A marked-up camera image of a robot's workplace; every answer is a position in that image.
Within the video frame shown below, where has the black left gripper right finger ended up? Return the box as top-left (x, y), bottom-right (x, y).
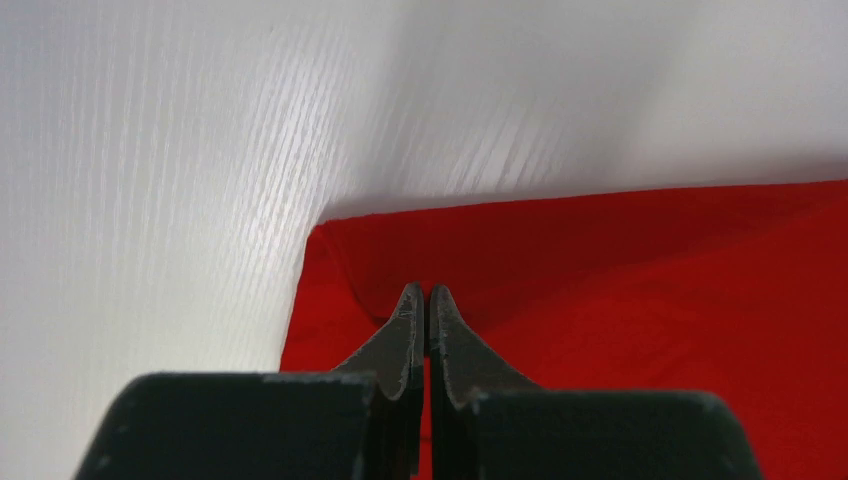
top-left (429, 285), bottom-right (762, 479)

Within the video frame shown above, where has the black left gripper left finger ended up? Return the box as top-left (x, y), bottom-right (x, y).
top-left (77, 283), bottom-right (425, 479)

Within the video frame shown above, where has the red t-shirt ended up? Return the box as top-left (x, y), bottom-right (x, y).
top-left (281, 181), bottom-right (847, 479)

